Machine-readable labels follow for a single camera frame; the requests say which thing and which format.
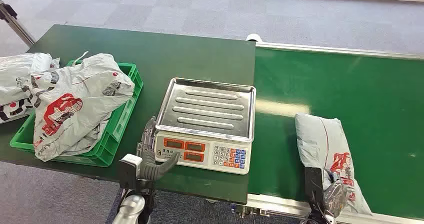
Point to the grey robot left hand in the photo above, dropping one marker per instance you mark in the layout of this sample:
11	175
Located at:
148	163

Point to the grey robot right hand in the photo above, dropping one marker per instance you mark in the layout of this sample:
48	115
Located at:
335	196

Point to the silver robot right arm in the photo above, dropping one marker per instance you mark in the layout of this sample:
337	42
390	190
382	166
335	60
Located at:
314	218

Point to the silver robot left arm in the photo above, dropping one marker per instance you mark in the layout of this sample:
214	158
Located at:
130	209

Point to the green conveyor belt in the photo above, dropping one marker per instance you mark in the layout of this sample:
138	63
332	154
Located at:
364	100

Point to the white conveyor roller end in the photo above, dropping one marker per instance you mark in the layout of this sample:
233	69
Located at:
254	37

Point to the green plastic crate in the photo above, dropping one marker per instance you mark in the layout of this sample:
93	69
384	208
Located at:
127	123

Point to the electronic scale with steel tray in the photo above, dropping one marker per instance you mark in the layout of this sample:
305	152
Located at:
207	110

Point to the large grey red-print parcel bag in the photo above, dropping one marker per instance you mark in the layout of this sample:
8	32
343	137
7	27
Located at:
82	100

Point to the parcel bag with black print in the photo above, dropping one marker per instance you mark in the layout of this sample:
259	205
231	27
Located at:
13	110

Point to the white crumpled parcel bag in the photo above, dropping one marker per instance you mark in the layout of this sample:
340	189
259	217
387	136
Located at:
16	73

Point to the metal stand pole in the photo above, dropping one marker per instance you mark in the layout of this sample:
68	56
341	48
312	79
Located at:
18	27

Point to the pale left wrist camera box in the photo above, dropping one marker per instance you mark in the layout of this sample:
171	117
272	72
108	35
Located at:
130	164

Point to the silver conveyor side rail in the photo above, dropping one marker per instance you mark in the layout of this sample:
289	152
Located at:
331	49
285	206

